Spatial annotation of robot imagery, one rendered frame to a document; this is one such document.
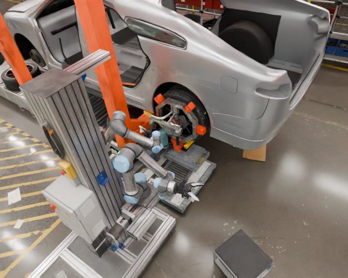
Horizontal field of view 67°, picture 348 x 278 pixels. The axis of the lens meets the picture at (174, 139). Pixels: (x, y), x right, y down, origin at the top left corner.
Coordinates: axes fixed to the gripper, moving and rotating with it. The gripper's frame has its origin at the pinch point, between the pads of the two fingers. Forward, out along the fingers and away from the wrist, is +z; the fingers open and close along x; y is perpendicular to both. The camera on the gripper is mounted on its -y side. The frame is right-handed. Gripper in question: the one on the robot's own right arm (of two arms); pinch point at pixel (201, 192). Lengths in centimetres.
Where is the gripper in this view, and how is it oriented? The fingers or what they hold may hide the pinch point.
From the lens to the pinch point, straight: 189.7
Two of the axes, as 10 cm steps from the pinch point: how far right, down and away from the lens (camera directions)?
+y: -0.1, 8.0, 6.0
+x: -3.1, 5.7, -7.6
